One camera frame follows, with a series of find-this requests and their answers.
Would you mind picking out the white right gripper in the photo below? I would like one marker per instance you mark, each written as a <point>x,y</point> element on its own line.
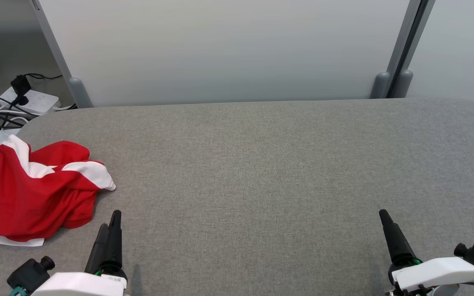
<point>434,271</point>

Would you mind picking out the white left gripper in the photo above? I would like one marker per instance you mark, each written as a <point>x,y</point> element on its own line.
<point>80,285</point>

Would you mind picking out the black power adapter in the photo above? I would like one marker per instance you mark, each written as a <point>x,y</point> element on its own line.
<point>21,85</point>

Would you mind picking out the grey partition post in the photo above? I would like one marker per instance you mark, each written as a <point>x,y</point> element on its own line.
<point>403,84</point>
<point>380,86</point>
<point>80,92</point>

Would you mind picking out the white power strip with sockets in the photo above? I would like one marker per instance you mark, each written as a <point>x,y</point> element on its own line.
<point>39,100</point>

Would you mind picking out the black plug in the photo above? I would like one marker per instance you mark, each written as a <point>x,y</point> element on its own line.
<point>21,100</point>

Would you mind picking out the red shirt with white sleeves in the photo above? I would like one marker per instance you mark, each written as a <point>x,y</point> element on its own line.
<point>23,205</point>

